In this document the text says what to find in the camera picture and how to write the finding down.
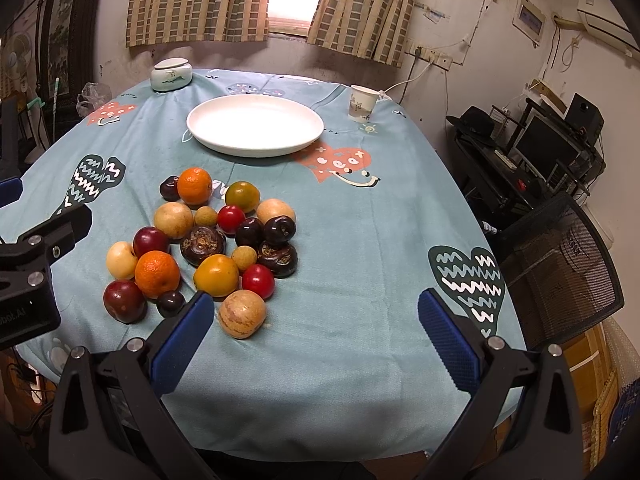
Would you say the red plum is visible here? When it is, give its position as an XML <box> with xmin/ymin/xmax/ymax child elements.
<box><xmin>132</xmin><ymin>226</ymin><xmax>170</xmax><ymax>258</ymax></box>
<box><xmin>103</xmin><ymin>280</ymin><xmax>148</xmax><ymax>324</ymax></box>

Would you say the crumpled plastic bag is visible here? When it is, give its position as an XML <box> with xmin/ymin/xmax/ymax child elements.
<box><xmin>76</xmin><ymin>82</ymin><xmax>113</xmax><ymax>118</ymax></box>

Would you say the white power cable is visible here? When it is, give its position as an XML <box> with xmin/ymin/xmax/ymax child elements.
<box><xmin>380</xmin><ymin>55</ymin><xmax>440</xmax><ymax>99</ymax></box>

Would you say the computer monitor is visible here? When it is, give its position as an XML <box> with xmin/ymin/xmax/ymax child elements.
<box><xmin>514</xmin><ymin>112</ymin><xmax>579</xmax><ymax>188</ymax></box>

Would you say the wall power strip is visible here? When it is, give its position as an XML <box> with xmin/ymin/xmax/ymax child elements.
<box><xmin>405</xmin><ymin>46</ymin><xmax>452</xmax><ymax>72</ymax></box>

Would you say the speckled tan round fruit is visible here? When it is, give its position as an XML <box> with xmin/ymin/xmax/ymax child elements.
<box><xmin>217</xmin><ymin>289</ymin><xmax>267</xmax><ymax>339</ymax></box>

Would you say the large tan round fruit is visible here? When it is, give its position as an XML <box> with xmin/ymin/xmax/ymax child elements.
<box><xmin>153</xmin><ymin>202</ymin><xmax>194</xmax><ymax>240</ymax></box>

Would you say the white paper cup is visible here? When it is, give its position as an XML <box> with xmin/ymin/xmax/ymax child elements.
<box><xmin>348</xmin><ymin>84</ymin><xmax>380</xmax><ymax>122</ymax></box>

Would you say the black speaker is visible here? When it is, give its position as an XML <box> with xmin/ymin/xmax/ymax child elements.
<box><xmin>564</xmin><ymin>93</ymin><xmax>604</xmax><ymax>146</ymax></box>

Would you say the small tan longan front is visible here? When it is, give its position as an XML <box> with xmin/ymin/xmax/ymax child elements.
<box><xmin>231</xmin><ymin>245</ymin><xmax>258</xmax><ymax>273</ymax></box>

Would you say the black mesh office chair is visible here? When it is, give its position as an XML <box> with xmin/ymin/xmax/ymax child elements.
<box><xmin>489</xmin><ymin>193</ymin><xmax>624</xmax><ymax>350</ymax></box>

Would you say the small tan longan back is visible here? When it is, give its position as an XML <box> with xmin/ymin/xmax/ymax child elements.
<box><xmin>194</xmin><ymin>206</ymin><xmax>218</xmax><ymax>228</ymax></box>

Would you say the dark framed painting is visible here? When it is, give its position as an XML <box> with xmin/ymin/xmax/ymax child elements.
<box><xmin>38</xmin><ymin>0</ymin><xmax>99</xmax><ymax>108</ymax></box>

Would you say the orange mandarin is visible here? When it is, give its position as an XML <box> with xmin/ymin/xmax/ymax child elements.
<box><xmin>177</xmin><ymin>167</ymin><xmax>213</xmax><ymax>206</ymax></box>
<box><xmin>134</xmin><ymin>250</ymin><xmax>181</xmax><ymax>299</ymax></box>

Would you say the small tan longan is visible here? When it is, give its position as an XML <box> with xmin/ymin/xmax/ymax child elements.
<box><xmin>194</xmin><ymin>206</ymin><xmax>218</xmax><ymax>228</ymax></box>
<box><xmin>231</xmin><ymin>245</ymin><xmax>258</xmax><ymax>273</ymax></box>

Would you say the cardboard box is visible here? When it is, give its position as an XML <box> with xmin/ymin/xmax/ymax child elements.
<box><xmin>561</xmin><ymin>324</ymin><xmax>618</xmax><ymax>474</ymax></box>

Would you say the left striped curtain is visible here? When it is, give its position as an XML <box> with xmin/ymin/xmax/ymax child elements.
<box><xmin>126</xmin><ymin>0</ymin><xmax>269</xmax><ymax>48</ymax></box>

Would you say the pale yellow round fruit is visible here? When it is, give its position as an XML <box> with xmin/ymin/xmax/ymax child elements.
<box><xmin>105</xmin><ymin>240</ymin><xmax>138</xmax><ymax>280</ymax></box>

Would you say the red tomato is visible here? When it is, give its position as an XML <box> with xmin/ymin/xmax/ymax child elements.
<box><xmin>217</xmin><ymin>205</ymin><xmax>246</xmax><ymax>236</ymax></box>
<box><xmin>241</xmin><ymin>263</ymin><xmax>276</xmax><ymax>300</ymax></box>

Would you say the teal patterned tablecloth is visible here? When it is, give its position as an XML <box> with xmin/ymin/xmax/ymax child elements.
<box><xmin>1</xmin><ymin>70</ymin><xmax>524</xmax><ymax>460</ymax></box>

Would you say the large dark mangosteen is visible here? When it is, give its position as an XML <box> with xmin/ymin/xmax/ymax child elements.
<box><xmin>180</xmin><ymin>226</ymin><xmax>226</xmax><ymax>268</ymax></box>

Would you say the white ceramic lidded jar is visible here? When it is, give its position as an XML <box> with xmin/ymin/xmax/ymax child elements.
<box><xmin>150</xmin><ymin>58</ymin><xmax>193</xmax><ymax>92</ymax></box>

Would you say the yellow orange persimmon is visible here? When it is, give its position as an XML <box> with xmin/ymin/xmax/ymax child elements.
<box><xmin>193</xmin><ymin>254</ymin><xmax>240</xmax><ymax>299</ymax></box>

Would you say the white round plate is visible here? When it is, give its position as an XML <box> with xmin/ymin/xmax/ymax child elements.
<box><xmin>186</xmin><ymin>94</ymin><xmax>324</xmax><ymax>158</ymax></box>

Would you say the green yellow persimmon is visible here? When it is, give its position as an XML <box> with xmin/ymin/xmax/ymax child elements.
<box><xmin>224</xmin><ymin>181</ymin><xmax>262</xmax><ymax>214</ymax></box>

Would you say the small dark plum front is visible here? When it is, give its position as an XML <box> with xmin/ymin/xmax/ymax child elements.
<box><xmin>155</xmin><ymin>290</ymin><xmax>186</xmax><ymax>318</ymax></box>

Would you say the standing fan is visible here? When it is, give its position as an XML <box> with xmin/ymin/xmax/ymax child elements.
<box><xmin>1</xmin><ymin>32</ymin><xmax>32</xmax><ymax>94</ymax></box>

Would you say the black computer desk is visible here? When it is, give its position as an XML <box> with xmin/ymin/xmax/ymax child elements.
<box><xmin>446</xmin><ymin>99</ymin><xmax>605</xmax><ymax>229</ymax></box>

